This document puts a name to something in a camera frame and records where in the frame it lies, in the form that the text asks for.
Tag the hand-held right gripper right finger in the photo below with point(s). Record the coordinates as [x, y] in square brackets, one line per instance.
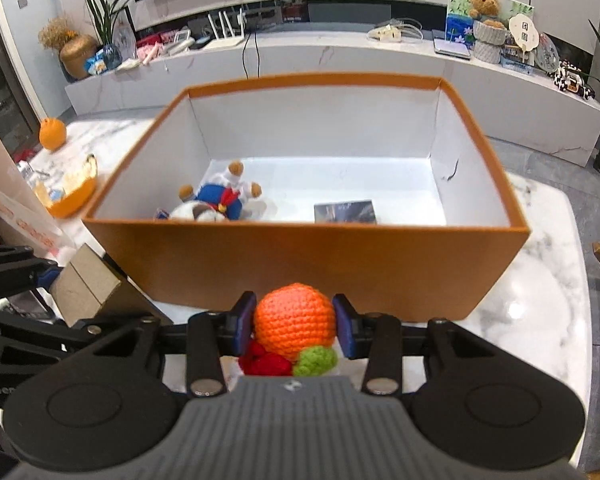
[344, 327]

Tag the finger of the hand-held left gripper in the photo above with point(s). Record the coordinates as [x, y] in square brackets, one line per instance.
[30, 322]
[10, 265]

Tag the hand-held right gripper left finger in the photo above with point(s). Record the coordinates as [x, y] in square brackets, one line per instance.
[243, 325]

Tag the crocheted orange toy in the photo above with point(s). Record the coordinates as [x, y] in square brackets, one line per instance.
[295, 320]

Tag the brown cardboard block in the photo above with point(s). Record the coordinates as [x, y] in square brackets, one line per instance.
[85, 285]

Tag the orange cardboard box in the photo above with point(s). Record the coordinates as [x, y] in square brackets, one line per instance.
[305, 265]

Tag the white carton orange print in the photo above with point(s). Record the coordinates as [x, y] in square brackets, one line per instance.
[15, 210]

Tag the orange peel shaped bowl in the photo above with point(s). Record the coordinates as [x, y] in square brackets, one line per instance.
[77, 195]

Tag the dark printed card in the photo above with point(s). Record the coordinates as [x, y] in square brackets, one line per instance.
[345, 211]

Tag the blue white plush doll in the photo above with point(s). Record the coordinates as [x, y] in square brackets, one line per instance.
[220, 200]

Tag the orange fruit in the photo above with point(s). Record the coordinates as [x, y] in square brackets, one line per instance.
[51, 135]

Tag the gold vase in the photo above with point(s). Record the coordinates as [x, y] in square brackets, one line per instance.
[76, 60]

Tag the blue snack packet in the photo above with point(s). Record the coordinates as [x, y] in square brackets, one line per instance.
[95, 64]

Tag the blue glass vase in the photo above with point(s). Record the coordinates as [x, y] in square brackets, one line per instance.
[112, 57]

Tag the dried yellow flowers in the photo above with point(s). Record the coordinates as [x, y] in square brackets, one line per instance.
[55, 32]

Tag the pink toy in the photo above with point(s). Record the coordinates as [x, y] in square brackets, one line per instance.
[150, 52]

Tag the green leafy plant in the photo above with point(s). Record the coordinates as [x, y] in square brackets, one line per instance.
[102, 20]

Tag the white marble tv cabinet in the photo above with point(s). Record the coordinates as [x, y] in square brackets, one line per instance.
[355, 60]

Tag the white screen device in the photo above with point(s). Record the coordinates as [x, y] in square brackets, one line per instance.
[179, 42]

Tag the white router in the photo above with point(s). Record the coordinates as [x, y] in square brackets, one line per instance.
[225, 40]

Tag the white power strip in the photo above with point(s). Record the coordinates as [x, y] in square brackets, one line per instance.
[385, 34]

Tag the grey flat device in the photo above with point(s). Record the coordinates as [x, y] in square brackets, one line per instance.
[452, 49]

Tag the white knitted basket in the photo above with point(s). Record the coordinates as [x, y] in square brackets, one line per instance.
[490, 32]
[487, 52]

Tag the checkered toy car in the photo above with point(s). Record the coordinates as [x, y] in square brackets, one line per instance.
[572, 80]

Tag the round patterned fan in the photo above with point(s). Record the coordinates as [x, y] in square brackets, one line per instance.
[547, 52]

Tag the white paper hand fan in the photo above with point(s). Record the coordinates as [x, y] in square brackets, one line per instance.
[522, 30]

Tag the brown teddy bear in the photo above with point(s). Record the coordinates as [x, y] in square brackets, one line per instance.
[484, 5]

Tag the black picture frame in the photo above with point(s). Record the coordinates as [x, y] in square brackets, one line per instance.
[126, 35]

